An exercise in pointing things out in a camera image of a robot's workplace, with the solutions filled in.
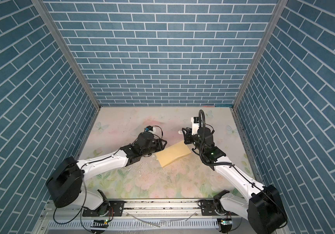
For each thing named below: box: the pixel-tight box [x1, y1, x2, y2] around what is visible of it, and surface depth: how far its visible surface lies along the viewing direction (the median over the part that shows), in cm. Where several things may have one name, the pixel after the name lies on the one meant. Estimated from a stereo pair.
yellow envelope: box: [155, 139, 192, 168], surface depth 96 cm
